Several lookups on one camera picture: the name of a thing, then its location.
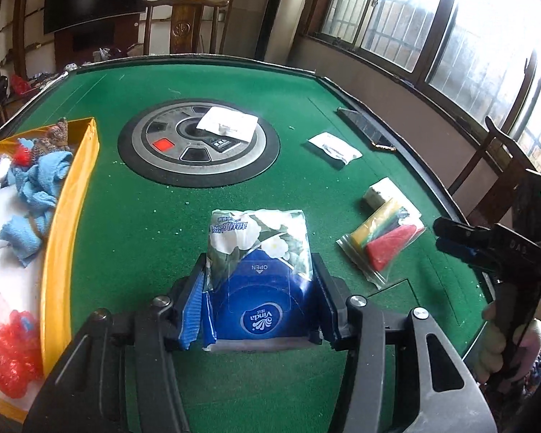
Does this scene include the wooden chair by window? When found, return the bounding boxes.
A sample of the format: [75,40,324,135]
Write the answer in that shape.
[448,116,536,226]

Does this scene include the yellow storage box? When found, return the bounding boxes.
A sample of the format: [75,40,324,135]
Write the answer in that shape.
[0,117,99,423]

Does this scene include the gloved right hand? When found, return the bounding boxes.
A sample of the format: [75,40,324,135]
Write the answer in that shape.
[473,300,541,384]

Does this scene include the white flat sachet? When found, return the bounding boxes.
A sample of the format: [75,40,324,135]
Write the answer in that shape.
[308,132,362,165]

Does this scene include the pink wet wipes pack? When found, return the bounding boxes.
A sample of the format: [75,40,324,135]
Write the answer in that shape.
[0,246,44,333]

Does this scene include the white tissue pack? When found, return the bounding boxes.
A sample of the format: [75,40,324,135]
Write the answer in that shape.
[362,177,421,218]

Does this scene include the white paper packet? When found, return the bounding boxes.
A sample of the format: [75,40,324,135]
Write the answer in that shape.
[196,106,259,143]

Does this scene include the red yellow sponge pack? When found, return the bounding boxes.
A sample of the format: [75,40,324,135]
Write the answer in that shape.
[336,197,426,289]

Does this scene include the red mesh ball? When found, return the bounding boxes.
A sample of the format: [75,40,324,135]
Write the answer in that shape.
[0,310,44,399]

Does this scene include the round mahjong table console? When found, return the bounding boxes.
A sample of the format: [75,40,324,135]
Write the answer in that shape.
[117,98,280,189]

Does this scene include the blue Vinda tissue pack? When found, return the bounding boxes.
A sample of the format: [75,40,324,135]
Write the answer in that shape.
[202,209,321,352]

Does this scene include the black smartphone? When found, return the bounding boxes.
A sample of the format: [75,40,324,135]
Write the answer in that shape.
[336,108,396,153]

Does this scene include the light blue towel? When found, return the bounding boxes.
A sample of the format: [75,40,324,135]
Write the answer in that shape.
[0,150,73,268]

